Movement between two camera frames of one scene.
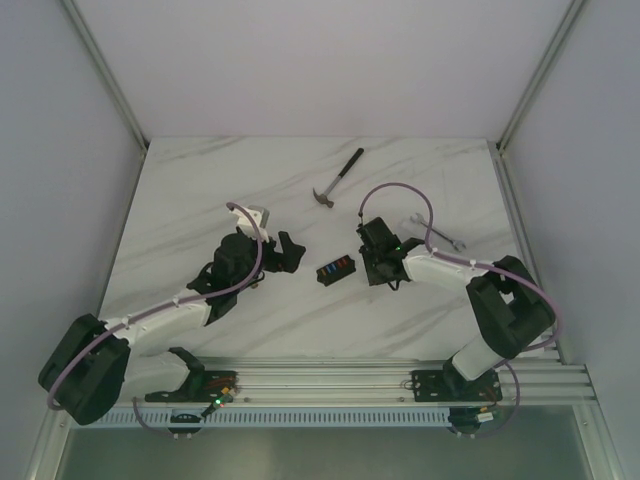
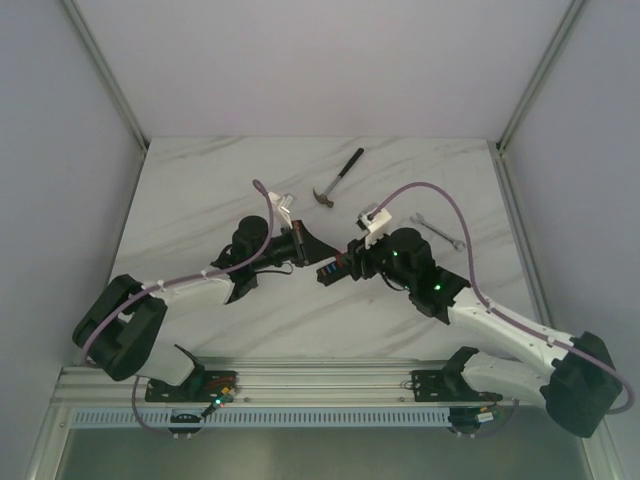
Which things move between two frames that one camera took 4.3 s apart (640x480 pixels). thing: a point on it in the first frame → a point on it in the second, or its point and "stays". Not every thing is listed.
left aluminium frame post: [105, 74] stays
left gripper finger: [292, 252] → [307, 248]
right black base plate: [451, 385] stays
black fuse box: [335, 270] stays
